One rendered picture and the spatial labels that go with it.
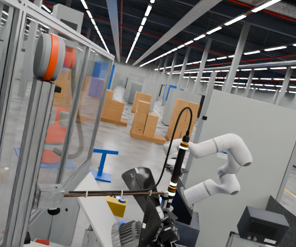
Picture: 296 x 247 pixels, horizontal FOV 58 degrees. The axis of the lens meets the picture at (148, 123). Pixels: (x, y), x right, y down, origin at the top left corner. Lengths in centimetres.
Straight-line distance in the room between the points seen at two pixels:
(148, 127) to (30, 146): 807
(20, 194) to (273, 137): 289
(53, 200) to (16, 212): 13
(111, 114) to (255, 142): 786
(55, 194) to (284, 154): 289
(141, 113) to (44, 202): 790
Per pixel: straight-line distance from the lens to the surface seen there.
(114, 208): 185
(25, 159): 102
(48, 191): 110
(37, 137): 100
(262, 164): 348
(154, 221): 121
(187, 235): 217
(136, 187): 140
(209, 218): 357
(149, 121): 895
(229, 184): 207
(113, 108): 1056
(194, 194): 213
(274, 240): 207
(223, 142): 163
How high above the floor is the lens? 188
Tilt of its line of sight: 8 degrees down
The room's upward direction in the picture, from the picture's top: 14 degrees clockwise
